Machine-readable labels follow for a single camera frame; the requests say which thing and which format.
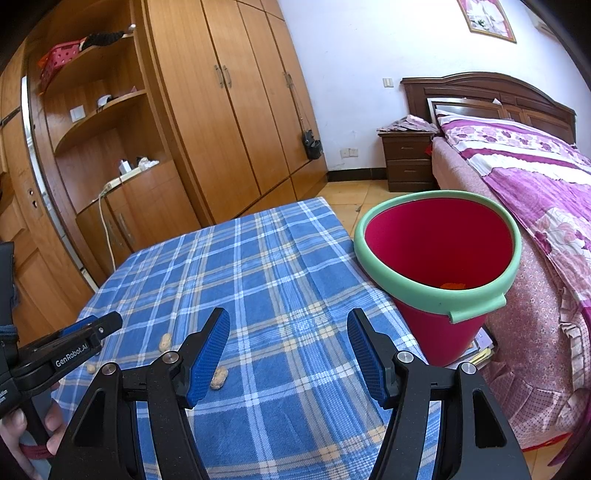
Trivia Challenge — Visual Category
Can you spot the framed wall picture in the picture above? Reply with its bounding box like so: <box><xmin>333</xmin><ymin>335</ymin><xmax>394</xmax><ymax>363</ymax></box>
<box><xmin>457</xmin><ymin>0</ymin><xmax>517</xmax><ymax>44</ymax></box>

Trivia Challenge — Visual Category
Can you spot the red basket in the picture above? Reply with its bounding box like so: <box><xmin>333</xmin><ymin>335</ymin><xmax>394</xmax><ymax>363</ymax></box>
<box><xmin>37</xmin><ymin>41</ymin><xmax>84</xmax><ymax>88</ymax></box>

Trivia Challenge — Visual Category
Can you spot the dark wooden headboard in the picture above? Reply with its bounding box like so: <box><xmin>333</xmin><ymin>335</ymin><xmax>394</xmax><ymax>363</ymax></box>
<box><xmin>400</xmin><ymin>72</ymin><xmax>578</xmax><ymax>148</ymax></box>

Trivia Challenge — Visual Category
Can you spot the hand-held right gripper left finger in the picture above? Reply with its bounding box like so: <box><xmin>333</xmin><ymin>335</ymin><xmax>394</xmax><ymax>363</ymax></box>
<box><xmin>48</xmin><ymin>307</ymin><xmax>232</xmax><ymax>480</ymax></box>

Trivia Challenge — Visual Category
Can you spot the blue plaid tablecloth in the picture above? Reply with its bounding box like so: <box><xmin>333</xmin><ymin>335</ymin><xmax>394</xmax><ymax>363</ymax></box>
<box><xmin>51</xmin><ymin>196</ymin><xmax>444</xmax><ymax>480</ymax></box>

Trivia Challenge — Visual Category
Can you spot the bed with pink bedspread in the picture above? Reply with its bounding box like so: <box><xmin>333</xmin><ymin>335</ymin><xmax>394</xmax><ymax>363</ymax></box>
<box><xmin>431</xmin><ymin>137</ymin><xmax>591</xmax><ymax>450</ymax></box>

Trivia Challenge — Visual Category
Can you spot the white air conditioner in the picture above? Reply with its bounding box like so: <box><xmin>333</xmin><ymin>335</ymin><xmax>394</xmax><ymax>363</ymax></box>
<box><xmin>531</xmin><ymin>11</ymin><xmax>557</xmax><ymax>35</ymax></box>

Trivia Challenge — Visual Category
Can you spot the white power cable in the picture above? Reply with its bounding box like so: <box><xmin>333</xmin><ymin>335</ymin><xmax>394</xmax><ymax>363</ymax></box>
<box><xmin>98</xmin><ymin>191</ymin><xmax>116</xmax><ymax>278</ymax></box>

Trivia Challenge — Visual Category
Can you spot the red cloth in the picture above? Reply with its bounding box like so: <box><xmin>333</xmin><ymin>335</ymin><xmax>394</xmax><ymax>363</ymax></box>
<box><xmin>521</xmin><ymin>434</ymin><xmax>573</xmax><ymax>452</ymax></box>

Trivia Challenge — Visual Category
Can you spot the red bucket with green rim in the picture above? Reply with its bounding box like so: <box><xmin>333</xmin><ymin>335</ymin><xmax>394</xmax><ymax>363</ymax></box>
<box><xmin>353</xmin><ymin>190</ymin><xmax>522</xmax><ymax>367</ymax></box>

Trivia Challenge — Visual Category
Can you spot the folded floral cloth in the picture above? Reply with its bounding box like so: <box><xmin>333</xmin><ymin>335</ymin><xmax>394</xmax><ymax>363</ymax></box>
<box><xmin>376</xmin><ymin>115</ymin><xmax>439</xmax><ymax>134</ymax></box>

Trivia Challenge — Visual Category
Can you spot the beige power strip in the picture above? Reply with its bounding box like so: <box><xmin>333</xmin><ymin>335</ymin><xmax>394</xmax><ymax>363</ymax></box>
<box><xmin>102</xmin><ymin>167</ymin><xmax>141</xmax><ymax>192</ymax></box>

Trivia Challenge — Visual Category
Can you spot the stack of papers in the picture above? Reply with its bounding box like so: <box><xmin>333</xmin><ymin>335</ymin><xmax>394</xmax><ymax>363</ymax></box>
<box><xmin>462</xmin><ymin>325</ymin><xmax>496</xmax><ymax>370</ymax></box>

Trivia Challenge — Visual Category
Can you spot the bed with purple quilt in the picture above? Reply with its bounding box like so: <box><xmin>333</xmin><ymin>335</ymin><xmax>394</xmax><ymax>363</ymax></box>
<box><xmin>436</xmin><ymin>111</ymin><xmax>591</xmax><ymax>467</ymax></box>

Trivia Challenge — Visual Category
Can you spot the person's left hand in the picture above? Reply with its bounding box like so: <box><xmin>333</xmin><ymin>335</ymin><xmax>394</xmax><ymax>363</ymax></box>
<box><xmin>0</xmin><ymin>381</ymin><xmax>65</xmax><ymax>480</ymax></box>

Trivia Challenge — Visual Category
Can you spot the dark wooden nightstand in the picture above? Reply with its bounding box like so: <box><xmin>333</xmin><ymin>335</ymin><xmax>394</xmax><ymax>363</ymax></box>
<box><xmin>379</xmin><ymin>131</ymin><xmax>439</xmax><ymax>193</ymax></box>

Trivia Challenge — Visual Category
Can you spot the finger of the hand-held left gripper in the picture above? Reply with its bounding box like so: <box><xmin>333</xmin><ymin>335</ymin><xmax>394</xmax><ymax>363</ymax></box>
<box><xmin>62</xmin><ymin>315</ymin><xmax>100</xmax><ymax>337</ymax></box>
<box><xmin>69</xmin><ymin>311</ymin><xmax>124</xmax><ymax>356</ymax></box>

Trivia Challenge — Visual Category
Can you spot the black cloth item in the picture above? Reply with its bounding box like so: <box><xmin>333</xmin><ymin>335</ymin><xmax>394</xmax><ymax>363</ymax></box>
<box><xmin>78</xmin><ymin>25</ymin><xmax>137</xmax><ymax>51</ymax></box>

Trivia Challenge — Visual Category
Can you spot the black hanging bag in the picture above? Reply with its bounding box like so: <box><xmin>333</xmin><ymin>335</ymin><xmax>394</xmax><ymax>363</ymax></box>
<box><xmin>301</xmin><ymin>130</ymin><xmax>323</xmax><ymax>160</ymax></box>

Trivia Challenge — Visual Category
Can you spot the wooden door with metal strip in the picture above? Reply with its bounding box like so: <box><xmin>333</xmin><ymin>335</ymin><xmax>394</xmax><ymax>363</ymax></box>
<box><xmin>0</xmin><ymin>46</ymin><xmax>98</xmax><ymax>333</ymax></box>

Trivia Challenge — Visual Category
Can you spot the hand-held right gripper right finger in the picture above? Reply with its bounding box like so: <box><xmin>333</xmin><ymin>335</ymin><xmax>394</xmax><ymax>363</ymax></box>
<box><xmin>346</xmin><ymin>308</ymin><xmax>532</xmax><ymax>480</ymax></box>

